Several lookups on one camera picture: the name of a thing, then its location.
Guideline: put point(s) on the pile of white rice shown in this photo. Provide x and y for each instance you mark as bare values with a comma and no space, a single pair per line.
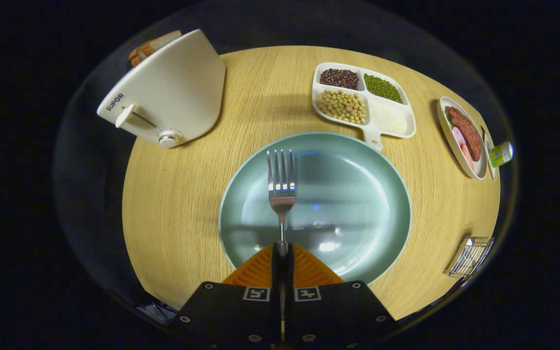
388,118

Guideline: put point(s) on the pile of green beans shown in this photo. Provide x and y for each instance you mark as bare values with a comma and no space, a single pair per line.
382,87

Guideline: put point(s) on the white sectioned tray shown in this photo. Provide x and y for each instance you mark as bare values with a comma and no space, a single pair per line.
372,138

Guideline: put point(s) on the white square coaster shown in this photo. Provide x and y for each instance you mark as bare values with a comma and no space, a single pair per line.
487,141

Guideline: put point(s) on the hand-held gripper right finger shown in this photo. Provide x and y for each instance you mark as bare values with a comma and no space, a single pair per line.
289,272

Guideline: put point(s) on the brown steak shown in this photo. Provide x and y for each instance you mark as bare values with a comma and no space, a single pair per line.
467,131

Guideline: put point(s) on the green label metal bottle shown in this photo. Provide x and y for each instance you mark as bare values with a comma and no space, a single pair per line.
501,154

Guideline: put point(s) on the toasted bread slice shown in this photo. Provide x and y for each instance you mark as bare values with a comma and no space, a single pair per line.
166,40
140,53

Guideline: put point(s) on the white toaster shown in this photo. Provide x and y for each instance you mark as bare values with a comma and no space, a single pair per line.
178,87

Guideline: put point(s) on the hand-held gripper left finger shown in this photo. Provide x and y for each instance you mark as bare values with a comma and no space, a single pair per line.
276,272

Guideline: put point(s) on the pale pink ham slice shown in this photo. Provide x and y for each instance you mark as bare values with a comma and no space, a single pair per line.
457,137

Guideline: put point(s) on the perforated metal basket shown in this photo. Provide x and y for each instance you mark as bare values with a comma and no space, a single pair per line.
469,255

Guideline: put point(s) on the light blue plate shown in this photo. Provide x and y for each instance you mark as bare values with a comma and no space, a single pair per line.
348,194

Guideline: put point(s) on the beige round plate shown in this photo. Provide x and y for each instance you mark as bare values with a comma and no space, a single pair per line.
443,121

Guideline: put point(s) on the pile of red beans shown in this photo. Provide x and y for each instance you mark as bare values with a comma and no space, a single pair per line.
339,78

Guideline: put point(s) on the pile of soybeans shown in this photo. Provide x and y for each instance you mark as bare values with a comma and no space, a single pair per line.
341,106

